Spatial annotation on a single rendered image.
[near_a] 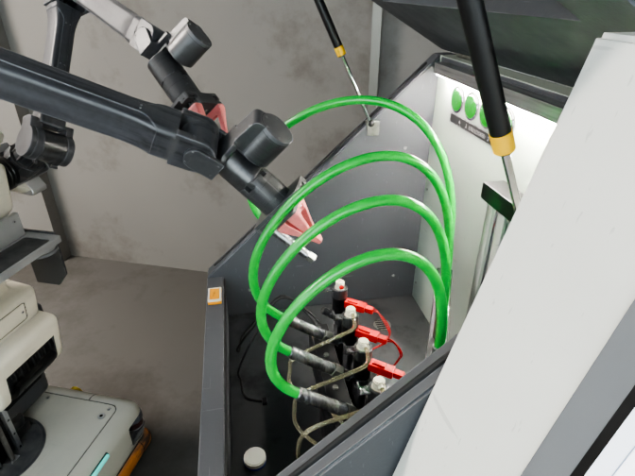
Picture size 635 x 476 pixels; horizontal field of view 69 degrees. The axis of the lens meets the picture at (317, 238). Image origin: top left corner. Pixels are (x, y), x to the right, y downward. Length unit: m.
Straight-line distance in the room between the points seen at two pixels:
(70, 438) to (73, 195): 1.76
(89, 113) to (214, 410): 0.50
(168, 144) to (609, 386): 0.58
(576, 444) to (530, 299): 0.11
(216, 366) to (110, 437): 0.92
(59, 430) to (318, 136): 1.65
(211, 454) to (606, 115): 0.67
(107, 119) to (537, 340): 0.58
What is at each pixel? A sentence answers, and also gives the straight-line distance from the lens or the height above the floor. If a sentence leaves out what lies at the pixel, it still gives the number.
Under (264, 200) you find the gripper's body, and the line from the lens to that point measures 0.73.
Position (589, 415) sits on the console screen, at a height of 1.34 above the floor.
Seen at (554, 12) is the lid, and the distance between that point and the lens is 0.53.
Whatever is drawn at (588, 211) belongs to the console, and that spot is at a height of 1.44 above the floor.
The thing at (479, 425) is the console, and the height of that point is 1.24.
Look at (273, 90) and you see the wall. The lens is 2.40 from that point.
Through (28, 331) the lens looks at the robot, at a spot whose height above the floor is 0.80.
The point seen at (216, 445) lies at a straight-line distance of 0.81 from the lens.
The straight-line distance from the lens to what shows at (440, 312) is 0.61.
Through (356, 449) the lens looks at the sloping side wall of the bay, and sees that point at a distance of 0.56.
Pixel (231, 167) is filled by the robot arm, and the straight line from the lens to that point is 0.72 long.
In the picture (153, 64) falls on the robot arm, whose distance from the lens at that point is 0.98.
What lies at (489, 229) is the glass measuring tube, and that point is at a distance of 0.85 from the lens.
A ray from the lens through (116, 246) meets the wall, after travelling 3.23.
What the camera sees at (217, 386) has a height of 0.95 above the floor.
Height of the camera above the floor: 1.58
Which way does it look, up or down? 29 degrees down
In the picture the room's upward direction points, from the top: straight up
